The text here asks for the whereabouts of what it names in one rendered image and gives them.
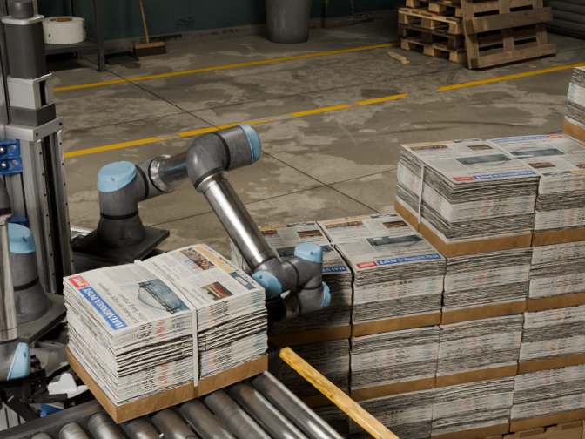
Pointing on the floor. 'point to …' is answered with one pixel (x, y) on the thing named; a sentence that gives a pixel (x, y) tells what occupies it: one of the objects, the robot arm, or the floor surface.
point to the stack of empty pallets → (442, 28)
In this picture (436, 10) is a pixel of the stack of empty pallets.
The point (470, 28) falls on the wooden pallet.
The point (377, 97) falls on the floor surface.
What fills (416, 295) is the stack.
